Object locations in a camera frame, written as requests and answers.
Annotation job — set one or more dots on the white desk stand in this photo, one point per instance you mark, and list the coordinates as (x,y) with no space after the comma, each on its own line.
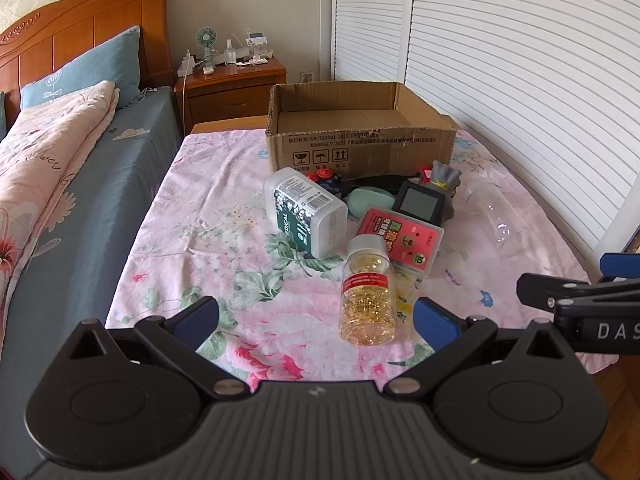
(257,45)

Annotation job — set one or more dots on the blue bed sheet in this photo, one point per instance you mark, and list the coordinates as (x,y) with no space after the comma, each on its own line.
(110,185)

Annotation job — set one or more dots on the wall outlet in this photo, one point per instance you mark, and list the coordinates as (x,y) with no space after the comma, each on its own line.
(307,77)

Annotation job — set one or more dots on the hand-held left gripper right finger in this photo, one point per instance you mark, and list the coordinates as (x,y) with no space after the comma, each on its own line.
(435,322)

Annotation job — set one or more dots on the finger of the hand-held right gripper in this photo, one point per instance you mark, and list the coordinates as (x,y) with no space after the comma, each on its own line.
(621,264)
(550,290)

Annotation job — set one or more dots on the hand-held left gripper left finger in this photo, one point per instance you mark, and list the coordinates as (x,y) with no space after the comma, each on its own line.
(197,317)

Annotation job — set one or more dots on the red card box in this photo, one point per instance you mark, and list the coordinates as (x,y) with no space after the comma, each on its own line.
(405,237)

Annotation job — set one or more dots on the white power strip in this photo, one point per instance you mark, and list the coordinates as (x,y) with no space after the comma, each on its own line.
(190,66)

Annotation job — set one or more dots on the teal oval case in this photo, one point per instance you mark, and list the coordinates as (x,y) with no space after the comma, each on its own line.
(367,200)

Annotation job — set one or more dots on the clear bottle of yellow capsules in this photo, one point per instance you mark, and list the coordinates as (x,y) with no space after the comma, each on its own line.
(367,305)

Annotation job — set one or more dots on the wide white louvered door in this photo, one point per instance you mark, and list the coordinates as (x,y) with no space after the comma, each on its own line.
(525,60)

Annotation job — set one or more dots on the black toy car red wheels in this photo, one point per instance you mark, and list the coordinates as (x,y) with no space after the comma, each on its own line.
(327,182)

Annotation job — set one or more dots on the wooden nightstand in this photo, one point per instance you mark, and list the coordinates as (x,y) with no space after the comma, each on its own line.
(235,95)

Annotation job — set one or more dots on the clear plastic cup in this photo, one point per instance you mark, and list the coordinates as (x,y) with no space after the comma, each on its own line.
(492,215)

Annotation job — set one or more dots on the grey cat figurine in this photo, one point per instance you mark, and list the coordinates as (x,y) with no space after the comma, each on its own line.
(445,175)

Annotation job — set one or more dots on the black oval case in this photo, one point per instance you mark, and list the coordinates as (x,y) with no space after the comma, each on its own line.
(380,180)

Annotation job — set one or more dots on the white bottle with green label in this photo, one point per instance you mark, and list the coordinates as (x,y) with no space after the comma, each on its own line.
(310,220)

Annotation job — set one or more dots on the wooden headboard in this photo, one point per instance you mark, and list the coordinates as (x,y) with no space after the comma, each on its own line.
(85,25)

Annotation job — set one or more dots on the blue pillow with flower print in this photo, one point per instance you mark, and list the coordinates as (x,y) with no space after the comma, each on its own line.
(95,70)

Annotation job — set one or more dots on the pink floral tablecloth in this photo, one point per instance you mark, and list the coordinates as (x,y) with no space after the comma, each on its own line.
(200,240)

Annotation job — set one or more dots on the black digital timer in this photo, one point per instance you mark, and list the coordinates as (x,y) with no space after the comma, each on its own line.
(415,202)

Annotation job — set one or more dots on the narrow white louvered door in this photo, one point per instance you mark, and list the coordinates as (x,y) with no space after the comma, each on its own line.
(372,20)

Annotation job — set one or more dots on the plain blue pillow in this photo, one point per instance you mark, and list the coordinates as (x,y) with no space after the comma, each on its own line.
(2,112)

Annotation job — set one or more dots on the small green desk fan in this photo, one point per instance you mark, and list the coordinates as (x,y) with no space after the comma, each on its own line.
(205,40)

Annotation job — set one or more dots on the clear spray bottle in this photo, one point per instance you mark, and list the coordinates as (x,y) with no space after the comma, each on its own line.
(230,54)

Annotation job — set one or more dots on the pink quilt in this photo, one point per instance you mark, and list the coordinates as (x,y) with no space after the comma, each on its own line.
(45,150)

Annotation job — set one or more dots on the brown cardboard box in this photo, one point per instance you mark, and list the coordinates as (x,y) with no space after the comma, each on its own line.
(360,145)

